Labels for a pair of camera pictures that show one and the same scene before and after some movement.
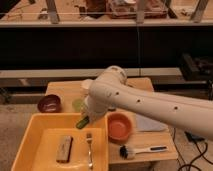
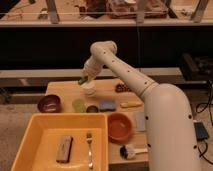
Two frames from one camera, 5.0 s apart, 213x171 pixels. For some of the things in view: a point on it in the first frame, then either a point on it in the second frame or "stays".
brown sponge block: (64, 147) stays
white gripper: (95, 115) → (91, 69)
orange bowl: (119, 127) stays
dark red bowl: (49, 104) stays
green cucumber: (82, 123) → (83, 80)
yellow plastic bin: (37, 150) stays
